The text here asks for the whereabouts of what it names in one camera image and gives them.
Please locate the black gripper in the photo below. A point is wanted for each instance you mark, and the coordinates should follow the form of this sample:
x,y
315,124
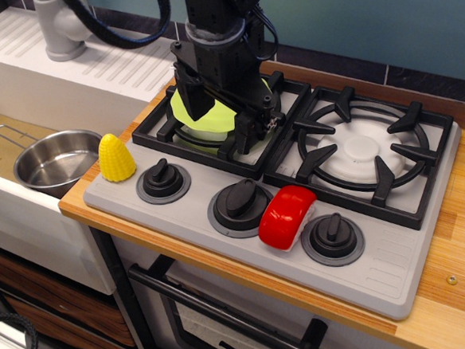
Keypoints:
x,y
229,73

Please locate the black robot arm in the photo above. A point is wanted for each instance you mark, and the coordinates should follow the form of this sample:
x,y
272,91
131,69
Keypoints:
x,y
223,22

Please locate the red salmon sushi toy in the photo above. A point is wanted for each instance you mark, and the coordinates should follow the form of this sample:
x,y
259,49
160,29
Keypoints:
x,y
286,216

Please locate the light green plate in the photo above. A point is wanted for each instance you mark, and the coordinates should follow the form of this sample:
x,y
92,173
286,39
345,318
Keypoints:
x,y
215,130

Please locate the black left burner grate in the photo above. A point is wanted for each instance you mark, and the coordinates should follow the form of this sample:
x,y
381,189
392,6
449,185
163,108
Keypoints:
x,y
157,132

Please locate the black burner grate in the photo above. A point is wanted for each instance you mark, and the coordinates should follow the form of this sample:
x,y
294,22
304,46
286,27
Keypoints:
x,y
428,141
157,132

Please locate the black left stove knob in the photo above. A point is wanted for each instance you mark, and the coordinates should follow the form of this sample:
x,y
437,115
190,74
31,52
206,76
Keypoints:
x,y
163,183

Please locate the black stove knob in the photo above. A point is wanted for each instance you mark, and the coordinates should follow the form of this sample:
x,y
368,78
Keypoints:
x,y
333,240
236,210
163,183

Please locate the black middle stove knob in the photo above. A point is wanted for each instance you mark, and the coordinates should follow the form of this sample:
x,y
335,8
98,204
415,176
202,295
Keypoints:
x,y
236,210

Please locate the grey toy stove top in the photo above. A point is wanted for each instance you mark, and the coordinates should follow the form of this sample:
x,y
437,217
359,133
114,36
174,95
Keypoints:
x,y
384,279

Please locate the yellow toy corn cob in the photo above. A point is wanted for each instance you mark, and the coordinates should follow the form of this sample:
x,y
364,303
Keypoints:
x,y
116,162

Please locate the black right burner grate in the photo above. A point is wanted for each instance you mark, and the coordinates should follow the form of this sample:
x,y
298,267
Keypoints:
x,y
428,141

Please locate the white right burner cap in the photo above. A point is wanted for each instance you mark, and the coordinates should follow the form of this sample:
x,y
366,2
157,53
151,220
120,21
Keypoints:
x,y
358,144

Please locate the black right stove knob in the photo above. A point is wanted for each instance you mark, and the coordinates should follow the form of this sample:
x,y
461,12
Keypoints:
x,y
333,240

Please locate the steel saucepan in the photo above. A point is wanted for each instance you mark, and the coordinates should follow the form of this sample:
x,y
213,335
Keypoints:
x,y
52,165

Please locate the grey toy faucet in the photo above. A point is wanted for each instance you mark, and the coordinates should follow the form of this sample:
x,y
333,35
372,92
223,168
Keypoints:
x,y
63,31

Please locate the wooden drawer front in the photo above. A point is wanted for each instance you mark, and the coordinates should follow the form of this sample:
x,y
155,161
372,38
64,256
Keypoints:
x,y
73,315

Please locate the black oven door handle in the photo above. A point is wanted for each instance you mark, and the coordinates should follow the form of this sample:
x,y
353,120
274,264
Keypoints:
x,y
226,320

